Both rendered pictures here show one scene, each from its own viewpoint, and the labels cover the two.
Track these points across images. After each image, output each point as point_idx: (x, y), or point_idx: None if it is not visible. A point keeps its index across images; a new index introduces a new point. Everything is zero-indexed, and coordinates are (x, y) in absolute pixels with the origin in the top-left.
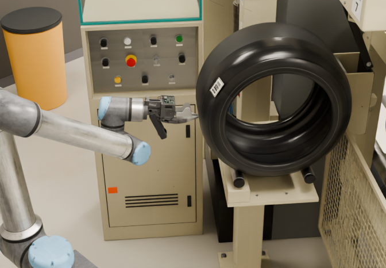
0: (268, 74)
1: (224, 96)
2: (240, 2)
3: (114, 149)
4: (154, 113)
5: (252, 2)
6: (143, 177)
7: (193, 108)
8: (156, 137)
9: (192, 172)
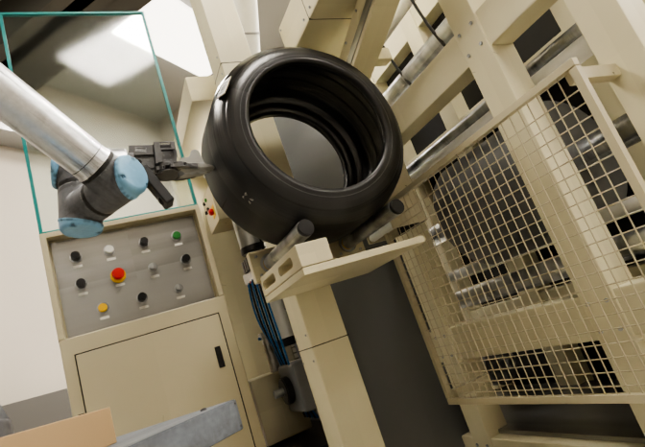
0: (281, 61)
1: (238, 93)
2: None
3: (74, 132)
4: (146, 163)
5: None
6: None
7: (217, 318)
8: (176, 379)
9: (246, 430)
